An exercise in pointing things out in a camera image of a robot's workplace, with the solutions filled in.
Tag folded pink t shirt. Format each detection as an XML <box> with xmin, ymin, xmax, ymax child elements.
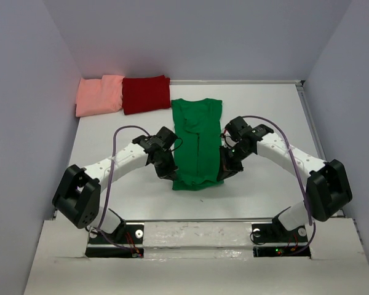
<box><xmin>76</xmin><ymin>75</ymin><xmax>124</xmax><ymax>117</ymax></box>

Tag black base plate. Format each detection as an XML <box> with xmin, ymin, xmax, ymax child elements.
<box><xmin>250</xmin><ymin>223</ymin><xmax>311</xmax><ymax>258</ymax></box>
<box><xmin>85</xmin><ymin>222</ymin><xmax>145</xmax><ymax>259</ymax></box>

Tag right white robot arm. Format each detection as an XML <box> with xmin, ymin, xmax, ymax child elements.
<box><xmin>217</xmin><ymin>116</ymin><xmax>352</xmax><ymax>241</ymax></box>

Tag green t shirt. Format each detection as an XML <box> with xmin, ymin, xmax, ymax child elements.
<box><xmin>172</xmin><ymin>98</ymin><xmax>224</xmax><ymax>191</ymax></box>

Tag folded red t shirt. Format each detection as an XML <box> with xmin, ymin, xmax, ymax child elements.
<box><xmin>122</xmin><ymin>75</ymin><xmax>171</xmax><ymax>116</ymax></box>

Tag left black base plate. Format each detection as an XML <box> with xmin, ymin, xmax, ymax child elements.
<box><xmin>85</xmin><ymin>222</ymin><xmax>145</xmax><ymax>259</ymax></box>

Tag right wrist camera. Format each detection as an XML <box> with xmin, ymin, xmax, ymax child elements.
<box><xmin>220</xmin><ymin>130</ymin><xmax>236</xmax><ymax>148</ymax></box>

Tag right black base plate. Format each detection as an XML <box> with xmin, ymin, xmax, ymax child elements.
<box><xmin>250</xmin><ymin>223</ymin><xmax>311</xmax><ymax>258</ymax></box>

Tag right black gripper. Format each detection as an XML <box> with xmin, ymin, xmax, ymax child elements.
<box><xmin>217</xmin><ymin>143</ymin><xmax>253</xmax><ymax>182</ymax></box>

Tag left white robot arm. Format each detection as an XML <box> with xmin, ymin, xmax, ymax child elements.
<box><xmin>52</xmin><ymin>127</ymin><xmax>178</xmax><ymax>246</ymax></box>

